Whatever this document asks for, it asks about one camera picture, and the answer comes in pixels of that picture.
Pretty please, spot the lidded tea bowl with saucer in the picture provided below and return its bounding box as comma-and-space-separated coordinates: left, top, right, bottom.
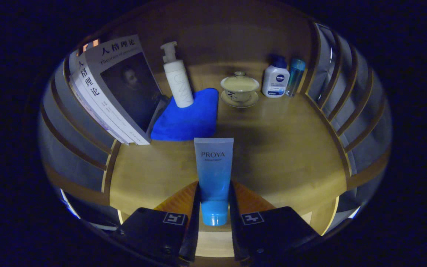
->
220, 71, 260, 109

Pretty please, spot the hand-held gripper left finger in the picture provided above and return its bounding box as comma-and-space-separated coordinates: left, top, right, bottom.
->
110, 181, 202, 266

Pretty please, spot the white lotion bottle blue cap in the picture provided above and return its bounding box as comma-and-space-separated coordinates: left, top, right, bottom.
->
262, 56, 290, 98

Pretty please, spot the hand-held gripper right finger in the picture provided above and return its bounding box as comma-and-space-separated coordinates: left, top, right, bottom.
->
229, 181, 320, 266

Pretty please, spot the wooden countertop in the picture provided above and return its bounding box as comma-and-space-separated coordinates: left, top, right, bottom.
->
109, 61, 347, 232

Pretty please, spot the white spine book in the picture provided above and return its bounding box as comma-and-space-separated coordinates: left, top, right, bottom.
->
73, 52, 136, 144

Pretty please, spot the grey portrait cover book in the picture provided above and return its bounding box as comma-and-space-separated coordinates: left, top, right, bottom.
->
84, 34, 168, 145

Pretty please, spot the teal slim bottle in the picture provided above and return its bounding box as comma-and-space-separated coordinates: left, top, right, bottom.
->
285, 58, 306, 98

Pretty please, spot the blue folded cloth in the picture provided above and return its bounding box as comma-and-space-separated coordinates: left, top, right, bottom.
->
150, 88, 219, 141

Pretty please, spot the blue cosmetic tube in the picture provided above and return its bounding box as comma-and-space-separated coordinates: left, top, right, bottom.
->
194, 138, 234, 227

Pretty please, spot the white pump bottle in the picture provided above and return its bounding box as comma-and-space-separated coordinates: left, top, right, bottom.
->
160, 41, 195, 108

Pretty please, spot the pale purple book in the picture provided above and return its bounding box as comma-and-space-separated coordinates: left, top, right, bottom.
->
68, 72, 127, 144

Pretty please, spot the wooden cabinet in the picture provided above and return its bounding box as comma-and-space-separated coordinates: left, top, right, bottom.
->
37, 7, 392, 260

